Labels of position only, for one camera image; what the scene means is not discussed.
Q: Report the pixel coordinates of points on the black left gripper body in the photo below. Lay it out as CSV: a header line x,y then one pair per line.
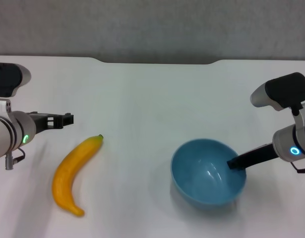
x,y
40,122

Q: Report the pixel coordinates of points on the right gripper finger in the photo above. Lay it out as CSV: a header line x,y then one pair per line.
x,y
236,163

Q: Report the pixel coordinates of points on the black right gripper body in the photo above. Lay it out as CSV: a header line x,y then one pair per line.
x,y
261,155

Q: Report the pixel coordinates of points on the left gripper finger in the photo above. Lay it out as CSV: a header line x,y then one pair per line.
x,y
66,120

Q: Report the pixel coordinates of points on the blue bowl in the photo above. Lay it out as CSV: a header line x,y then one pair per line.
x,y
199,181

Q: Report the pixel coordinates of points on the yellow banana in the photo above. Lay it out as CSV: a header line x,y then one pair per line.
x,y
68,171

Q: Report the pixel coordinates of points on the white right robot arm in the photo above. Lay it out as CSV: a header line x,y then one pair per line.
x,y
294,141

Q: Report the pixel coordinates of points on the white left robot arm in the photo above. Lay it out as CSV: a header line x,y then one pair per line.
x,y
8,134

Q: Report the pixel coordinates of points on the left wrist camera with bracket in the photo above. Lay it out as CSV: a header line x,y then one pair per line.
x,y
6,79

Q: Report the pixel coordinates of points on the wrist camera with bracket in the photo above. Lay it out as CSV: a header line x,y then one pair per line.
x,y
6,79
283,89

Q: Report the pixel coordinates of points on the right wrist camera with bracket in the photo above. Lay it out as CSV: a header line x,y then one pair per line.
x,y
283,89

